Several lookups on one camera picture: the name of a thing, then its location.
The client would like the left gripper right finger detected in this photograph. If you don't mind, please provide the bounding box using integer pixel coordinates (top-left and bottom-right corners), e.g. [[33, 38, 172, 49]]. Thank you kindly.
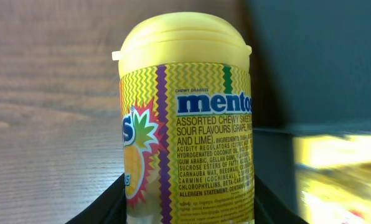
[[254, 175, 308, 224]]

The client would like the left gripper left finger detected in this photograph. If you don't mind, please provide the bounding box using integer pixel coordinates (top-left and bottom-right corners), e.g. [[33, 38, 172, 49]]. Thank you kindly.
[[66, 174, 126, 224]]

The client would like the yellow snack bag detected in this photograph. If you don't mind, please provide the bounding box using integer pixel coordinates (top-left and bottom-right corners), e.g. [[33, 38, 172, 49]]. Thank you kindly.
[[293, 134, 371, 224]]

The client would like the yellow candy canister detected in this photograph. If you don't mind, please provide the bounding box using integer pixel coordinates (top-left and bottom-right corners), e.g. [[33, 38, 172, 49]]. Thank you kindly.
[[112, 12, 255, 223]]

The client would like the dark green box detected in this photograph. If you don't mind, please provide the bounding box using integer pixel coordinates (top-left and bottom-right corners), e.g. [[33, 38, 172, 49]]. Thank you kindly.
[[242, 0, 371, 212]]

